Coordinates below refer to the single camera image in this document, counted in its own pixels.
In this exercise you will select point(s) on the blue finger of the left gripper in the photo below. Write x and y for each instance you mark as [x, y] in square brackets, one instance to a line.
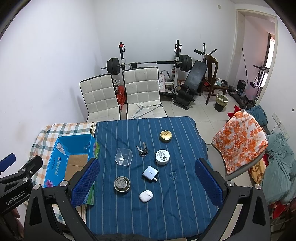
[29, 169]
[7, 162]

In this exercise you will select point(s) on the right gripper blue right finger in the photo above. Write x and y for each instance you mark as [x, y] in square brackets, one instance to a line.
[219, 195]

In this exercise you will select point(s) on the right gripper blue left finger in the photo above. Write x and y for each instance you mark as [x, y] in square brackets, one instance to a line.
[72, 193]

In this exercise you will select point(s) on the metal strainer cup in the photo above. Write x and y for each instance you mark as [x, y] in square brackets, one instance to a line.
[122, 184]

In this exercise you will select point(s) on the clear acrylic box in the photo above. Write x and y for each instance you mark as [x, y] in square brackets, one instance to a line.
[123, 157]

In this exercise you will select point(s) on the grey power adapter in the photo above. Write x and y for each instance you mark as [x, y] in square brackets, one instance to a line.
[150, 174]

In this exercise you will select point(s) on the gold round tin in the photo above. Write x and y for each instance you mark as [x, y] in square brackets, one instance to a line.
[165, 136]

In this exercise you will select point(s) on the keys with black fob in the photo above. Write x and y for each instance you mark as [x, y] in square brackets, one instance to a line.
[144, 151]

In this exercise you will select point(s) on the plaid tablecloth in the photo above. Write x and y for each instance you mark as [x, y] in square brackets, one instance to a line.
[44, 143]

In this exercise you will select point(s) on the blue cardboard milk box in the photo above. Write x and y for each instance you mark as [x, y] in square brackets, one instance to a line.
[70, 155]

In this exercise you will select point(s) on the orange floral cushion chair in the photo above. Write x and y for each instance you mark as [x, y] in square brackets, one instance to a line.
[241, 144]

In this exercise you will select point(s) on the teal clothes pile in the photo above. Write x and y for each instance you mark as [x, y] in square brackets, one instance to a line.
[276, 171]

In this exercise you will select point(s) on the blue striped tablecloth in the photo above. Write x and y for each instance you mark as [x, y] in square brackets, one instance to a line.
[147, 182]

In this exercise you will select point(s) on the white earbuds case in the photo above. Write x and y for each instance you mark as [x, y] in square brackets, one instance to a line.
[146, 196]

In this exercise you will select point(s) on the black trash bin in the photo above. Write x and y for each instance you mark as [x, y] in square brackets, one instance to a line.
[221, 102]

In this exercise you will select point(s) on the white chair left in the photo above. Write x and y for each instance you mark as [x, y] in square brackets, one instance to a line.
[100, 98]

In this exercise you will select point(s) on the white chair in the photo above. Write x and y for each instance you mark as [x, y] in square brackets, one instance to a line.
[142, 85]
[100, 98]

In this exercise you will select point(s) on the black weight bench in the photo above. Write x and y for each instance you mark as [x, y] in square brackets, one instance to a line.
[189, 88]

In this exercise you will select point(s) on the wooden chair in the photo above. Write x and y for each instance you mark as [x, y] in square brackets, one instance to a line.
[208, 83]

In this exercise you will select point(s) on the exercise bike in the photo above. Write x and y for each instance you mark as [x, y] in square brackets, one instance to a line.
[260, 79]

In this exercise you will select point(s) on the red plastic bag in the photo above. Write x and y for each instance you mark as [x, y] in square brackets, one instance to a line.
[121, 96]

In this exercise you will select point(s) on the white chair right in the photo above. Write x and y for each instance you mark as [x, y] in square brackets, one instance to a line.
[142, 85]

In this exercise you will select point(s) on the wire clothes hanger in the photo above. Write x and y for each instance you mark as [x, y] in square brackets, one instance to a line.
[144, 109]

